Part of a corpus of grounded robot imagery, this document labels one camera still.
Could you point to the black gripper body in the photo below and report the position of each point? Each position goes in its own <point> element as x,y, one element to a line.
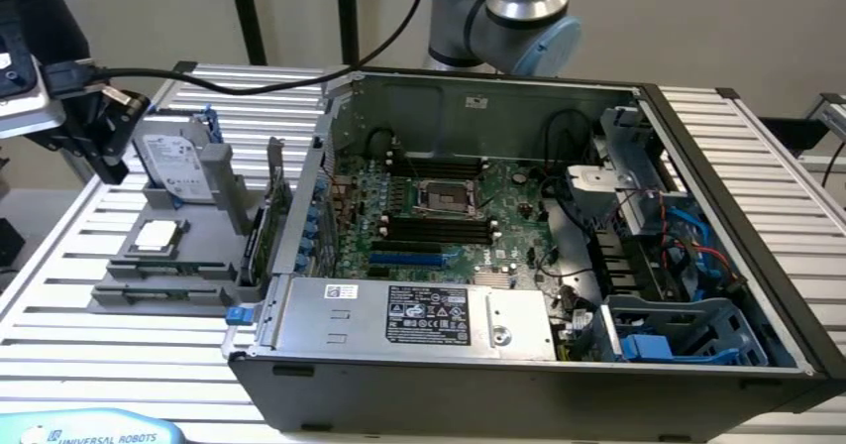
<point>46,28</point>

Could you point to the green RAM stick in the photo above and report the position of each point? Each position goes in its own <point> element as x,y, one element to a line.
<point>156,295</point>

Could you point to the black RAM slot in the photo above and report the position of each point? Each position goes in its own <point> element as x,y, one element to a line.
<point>440,239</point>
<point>440,232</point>
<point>440,226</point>
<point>440,220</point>
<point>437,174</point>
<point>437,159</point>
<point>437,169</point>
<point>437,164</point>

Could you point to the silver hard disk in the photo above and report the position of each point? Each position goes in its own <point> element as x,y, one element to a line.
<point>176,166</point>

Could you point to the black table end cap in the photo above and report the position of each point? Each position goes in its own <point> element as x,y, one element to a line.
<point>731,92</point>
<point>185,66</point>

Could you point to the silver CPU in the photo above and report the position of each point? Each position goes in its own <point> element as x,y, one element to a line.
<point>160,236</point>

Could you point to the grey parts rack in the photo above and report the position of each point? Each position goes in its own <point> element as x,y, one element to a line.
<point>212,226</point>

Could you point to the graphics card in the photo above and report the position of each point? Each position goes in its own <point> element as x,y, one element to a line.
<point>272,216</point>

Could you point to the black stand pole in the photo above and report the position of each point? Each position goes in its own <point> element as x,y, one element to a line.
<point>246,13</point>
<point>349,13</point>

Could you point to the blue case latch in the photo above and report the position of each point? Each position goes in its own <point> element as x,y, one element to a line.
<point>240,315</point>

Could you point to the short black expansion slot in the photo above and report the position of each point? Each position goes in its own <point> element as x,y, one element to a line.
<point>382,272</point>

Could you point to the blue expansion slot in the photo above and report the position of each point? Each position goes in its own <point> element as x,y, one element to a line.
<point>405,259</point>

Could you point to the CPU socket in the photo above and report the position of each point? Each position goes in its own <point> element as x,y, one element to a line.
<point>446,197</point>

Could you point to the silver power supply unit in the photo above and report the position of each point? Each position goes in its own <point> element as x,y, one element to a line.
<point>370,315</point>

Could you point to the white case sticker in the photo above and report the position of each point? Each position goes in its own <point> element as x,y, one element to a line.
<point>476,101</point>

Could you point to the blue Universal Robots joint cap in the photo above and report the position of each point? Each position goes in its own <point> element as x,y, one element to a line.
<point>86,429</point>

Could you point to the green motherboard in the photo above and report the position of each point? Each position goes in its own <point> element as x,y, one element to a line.
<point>509,216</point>

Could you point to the silver chipset heat sink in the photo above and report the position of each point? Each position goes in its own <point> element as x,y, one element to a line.
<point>495,279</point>

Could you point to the metal drive cage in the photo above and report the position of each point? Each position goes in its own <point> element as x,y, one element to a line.
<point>635,166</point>

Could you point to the black open PC case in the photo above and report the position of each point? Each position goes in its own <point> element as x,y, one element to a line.
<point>529,394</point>

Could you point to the blue plastic disk bay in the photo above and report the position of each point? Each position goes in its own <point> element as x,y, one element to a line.
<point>688,315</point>

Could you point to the black box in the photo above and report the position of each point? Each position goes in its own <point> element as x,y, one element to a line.
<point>791,134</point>

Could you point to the metal slat side table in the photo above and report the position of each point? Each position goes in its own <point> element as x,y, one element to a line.
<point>829,112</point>

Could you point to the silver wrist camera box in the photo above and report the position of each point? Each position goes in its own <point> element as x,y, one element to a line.
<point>30,107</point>

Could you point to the silver metal bracket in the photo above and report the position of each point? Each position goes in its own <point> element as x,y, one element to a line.
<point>592,186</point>

